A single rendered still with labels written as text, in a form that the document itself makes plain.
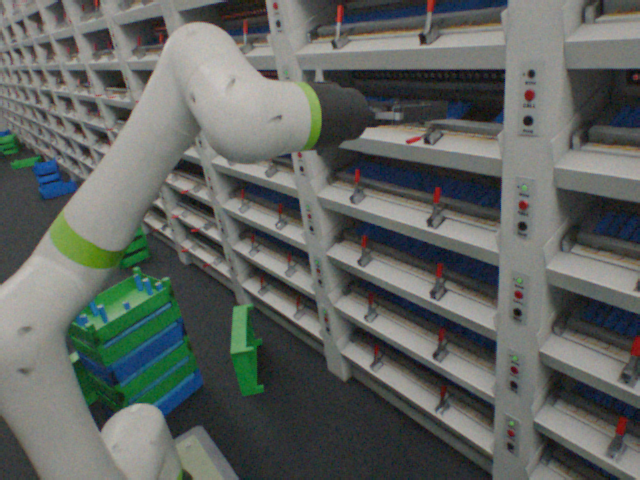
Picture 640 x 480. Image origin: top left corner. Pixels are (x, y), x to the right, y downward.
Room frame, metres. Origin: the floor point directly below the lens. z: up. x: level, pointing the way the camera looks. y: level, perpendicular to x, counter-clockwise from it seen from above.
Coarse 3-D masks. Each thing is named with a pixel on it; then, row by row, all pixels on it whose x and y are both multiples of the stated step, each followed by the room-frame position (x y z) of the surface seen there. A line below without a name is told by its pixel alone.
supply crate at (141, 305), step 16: (112, 288) 1.46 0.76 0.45; (128, 288) 1.50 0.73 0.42; (144, 288) 1.51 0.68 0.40; (96, 304) 1.41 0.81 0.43; (112, 304) 1.43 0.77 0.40; (144, 304) 1.33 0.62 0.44; (160, 304) 1.37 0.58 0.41; (96, 320) 1.34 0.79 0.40; (112, 320) 1.24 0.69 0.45; (128, 320) 1.28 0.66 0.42; (80, 336) 1.25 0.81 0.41; (96, 336) 1.20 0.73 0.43; (112, 336) 1.23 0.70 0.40
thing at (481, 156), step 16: (368, 80) 1.34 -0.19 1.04; (384, 80) 1.29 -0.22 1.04; (400, 80) 1.25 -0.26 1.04; (368, 128) 1.16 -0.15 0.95; (384, 128) 1.13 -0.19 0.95; (352, 144) 1.17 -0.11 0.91; (368, 144) 1.12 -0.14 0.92; (384, 144) 1.07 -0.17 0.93; (400, 144) 1.03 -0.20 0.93; (416, 144) 1.00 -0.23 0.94; (448, 144) 0.94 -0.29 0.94; (464, 144) 0.92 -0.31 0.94; (480, 144) 0.90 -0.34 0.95; (496, 144) 0.87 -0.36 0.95; (416, 160) 1.01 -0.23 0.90; (432, 160) 0.97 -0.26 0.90; (448, 160) 0.93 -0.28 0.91; (464, 160) 0.90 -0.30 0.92; (480, 160) 0.87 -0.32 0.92; (496, 160) 0.84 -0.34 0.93
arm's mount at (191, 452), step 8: (184, 440) 0.88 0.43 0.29; (192, 440) 0.88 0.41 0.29; (184, 448) 0.86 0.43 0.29; (192, 448) 0.85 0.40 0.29; (200, 448) 0.85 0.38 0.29; (184, 456) 0.83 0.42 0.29; (192, 456) 0.83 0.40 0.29; (200, 456) 0.82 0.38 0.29; (208, 456) 0.82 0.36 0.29; (184, 464) 0.81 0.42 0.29; (192, 464) 0.80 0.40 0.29; (200, 464) 0.80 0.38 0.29; (208, 464) 0.80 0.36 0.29; (192, 472) 0.78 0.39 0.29; (200, 472) 0.78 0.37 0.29; (208, 472) 0.77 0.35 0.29; (216, 472) 0.77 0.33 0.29
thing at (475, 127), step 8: (440, 120) 1.00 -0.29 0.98; (448, 120) 0.99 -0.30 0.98; (456, 120) 0.98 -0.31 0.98; (392, 128) 1.09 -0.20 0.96; (448, 128) 0.98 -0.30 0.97; (456, 128) 0.96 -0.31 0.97; (464, 128) 0.95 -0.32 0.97; (472, 128) 0.93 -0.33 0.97; (480, 128) 0.91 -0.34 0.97; (488, 128) 0.90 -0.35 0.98; (496, 128) 0.89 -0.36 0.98; (456, 136) 0.95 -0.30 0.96; (464, 136) 0.93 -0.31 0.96; (472, 136) 0.92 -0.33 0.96
